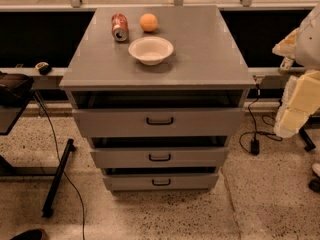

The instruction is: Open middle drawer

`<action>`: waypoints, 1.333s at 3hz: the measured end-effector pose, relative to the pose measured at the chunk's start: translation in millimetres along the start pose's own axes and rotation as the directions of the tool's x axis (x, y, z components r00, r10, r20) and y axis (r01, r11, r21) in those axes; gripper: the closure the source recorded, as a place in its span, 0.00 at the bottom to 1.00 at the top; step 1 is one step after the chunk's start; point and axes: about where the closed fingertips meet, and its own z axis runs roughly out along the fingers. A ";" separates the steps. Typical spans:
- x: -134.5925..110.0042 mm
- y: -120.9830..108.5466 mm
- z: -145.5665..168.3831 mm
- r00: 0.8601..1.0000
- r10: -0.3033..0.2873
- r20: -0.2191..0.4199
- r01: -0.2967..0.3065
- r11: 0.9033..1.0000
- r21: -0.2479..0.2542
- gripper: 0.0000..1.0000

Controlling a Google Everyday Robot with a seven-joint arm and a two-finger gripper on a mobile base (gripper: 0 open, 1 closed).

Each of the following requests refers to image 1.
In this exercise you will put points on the grey drawer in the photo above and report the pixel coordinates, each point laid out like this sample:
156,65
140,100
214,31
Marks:
158,122
159,157
160,182

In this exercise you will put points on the black shoe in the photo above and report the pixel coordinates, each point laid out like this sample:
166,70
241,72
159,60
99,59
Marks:
35,234

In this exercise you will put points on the tape measure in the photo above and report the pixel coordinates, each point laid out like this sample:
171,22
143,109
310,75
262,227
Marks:
43,68

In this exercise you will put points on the black bag on stand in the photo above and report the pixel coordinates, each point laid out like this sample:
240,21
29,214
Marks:
14,89

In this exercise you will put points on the grey drawer cabinet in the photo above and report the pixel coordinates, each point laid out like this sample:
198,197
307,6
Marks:
205,70

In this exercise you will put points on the grey bottom drawer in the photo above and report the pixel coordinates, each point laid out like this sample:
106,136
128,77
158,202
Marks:
160,182

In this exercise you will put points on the black stand leg right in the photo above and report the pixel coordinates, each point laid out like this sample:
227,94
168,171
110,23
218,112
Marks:
309,145

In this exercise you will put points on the red soda can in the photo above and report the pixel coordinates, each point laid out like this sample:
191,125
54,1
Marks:
120,30

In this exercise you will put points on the grey top drawer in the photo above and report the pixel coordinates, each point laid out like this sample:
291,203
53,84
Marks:
158,122

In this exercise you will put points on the orange fruit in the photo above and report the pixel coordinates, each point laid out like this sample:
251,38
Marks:
148,22

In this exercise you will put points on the black stand leg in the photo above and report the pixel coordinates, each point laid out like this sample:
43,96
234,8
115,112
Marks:
47,210
309,145

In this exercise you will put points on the small clear bottle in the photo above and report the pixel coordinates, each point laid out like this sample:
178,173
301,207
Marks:
286,66

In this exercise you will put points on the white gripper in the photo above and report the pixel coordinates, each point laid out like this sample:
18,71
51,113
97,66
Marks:
308,47

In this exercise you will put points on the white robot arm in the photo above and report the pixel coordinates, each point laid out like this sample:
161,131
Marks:
308,41

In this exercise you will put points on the white bowl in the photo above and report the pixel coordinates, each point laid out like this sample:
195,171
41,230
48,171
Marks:
150,50

